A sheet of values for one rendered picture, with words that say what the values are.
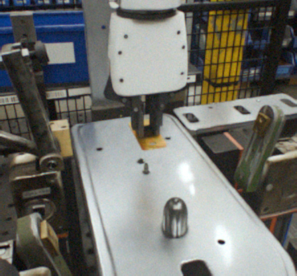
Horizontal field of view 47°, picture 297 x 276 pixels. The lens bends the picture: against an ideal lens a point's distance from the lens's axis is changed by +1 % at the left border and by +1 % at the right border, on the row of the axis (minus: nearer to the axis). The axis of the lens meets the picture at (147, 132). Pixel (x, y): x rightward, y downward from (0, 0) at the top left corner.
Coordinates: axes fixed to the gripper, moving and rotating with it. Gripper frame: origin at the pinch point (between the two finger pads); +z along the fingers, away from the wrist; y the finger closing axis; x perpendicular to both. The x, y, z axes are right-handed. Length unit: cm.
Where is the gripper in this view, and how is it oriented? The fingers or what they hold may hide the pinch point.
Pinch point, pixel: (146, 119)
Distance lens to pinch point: 49.4
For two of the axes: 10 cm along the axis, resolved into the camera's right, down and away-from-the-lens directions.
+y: 9.6, -1.5, 2.5
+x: -2.9, -4.8, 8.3
